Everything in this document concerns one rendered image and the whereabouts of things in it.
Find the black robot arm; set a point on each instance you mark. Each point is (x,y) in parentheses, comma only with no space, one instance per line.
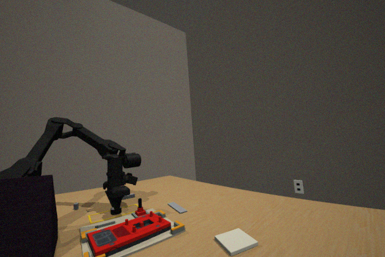
(31,165)

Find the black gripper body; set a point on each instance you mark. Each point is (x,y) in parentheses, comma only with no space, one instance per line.
(114,184)

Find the black wheel with grey rim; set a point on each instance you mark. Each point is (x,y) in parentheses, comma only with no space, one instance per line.
(112,210)

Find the white flat square tile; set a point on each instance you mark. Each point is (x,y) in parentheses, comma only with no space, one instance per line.
(236,241)

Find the cream flat slab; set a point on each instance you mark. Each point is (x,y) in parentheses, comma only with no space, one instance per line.
(176,229)

